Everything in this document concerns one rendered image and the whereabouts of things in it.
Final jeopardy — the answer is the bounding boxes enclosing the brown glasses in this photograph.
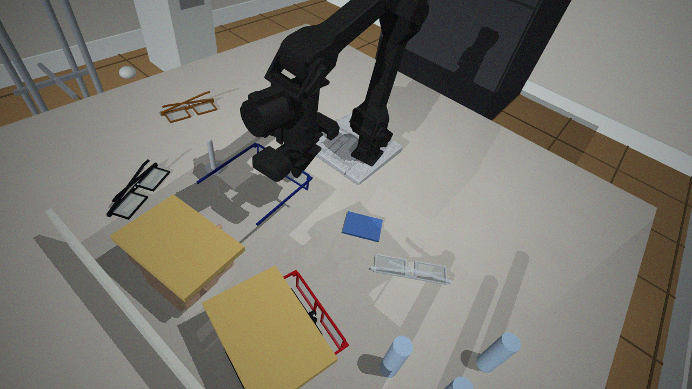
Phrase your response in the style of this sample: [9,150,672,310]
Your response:
[161,91,217,123]

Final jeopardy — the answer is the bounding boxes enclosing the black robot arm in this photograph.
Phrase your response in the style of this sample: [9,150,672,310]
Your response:
[240,0,429,166]

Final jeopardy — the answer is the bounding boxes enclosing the blue flat rectangular block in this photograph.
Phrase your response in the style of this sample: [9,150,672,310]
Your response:
[342,211,383,242]

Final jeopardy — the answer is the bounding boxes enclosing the white flat panel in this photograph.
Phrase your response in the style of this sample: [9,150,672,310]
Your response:
[45,209,204,389]

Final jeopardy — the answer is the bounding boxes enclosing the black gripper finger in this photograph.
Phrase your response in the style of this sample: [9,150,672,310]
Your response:
[303,145,321,171]
[291,157,308,178]

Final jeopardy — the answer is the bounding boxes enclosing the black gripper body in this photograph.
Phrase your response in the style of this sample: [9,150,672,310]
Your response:
[252,112,340,182]

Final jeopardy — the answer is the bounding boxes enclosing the blue cylinder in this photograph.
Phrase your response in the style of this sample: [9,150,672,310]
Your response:
[476,332,521,373]
[444,377,474,389]
[380,336,413,378]

